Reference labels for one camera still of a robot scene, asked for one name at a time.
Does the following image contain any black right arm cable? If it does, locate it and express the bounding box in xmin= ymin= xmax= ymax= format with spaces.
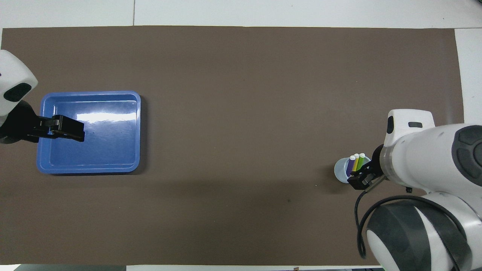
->
xmin=355 ymin=180 xmax=468 ymax=261

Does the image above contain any brown table mat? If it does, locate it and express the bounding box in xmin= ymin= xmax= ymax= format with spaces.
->
xmin=0 ymin=26 xmax=480 ymax=266

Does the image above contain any translucent plastic cup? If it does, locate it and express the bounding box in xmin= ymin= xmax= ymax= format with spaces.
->
xmin=334 ymin=156 xmax=373 ymax=184

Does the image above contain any blue plastic tray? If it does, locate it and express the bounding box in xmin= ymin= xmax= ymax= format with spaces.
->
xmin=37 ymin=90 xmax=142 ymax=174

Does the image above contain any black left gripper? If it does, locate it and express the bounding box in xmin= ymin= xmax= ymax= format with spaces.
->
xmin=0 ymin=99 xmax=85 ymax=145

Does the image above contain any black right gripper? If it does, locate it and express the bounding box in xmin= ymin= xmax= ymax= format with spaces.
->
xmin=347 ymin=145 xmax=385 ymax=191

